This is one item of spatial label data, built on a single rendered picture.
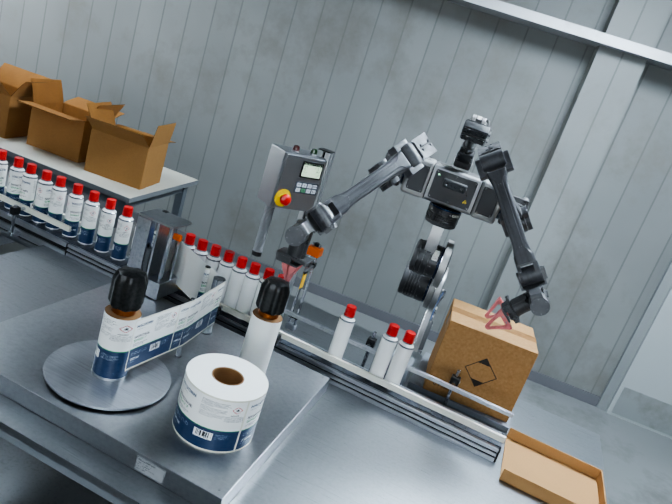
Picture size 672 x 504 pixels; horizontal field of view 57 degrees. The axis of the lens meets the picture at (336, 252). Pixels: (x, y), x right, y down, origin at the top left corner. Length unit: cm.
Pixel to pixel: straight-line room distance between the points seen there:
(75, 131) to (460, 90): 252
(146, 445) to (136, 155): 229
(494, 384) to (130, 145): 233
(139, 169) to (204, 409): 227
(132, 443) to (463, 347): 111
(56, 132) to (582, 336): 376
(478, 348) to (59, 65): 441
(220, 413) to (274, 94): 358
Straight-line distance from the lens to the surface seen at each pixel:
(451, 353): 211
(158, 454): 148
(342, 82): 463
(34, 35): 581
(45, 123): 392
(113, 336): 159
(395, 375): 198
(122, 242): 232
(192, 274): 208
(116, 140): 360
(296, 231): 171
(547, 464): 214
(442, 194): 248
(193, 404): 148
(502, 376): 214
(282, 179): 197
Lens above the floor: 181
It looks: 17 degrees down
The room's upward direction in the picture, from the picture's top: 19 degrees clockwise
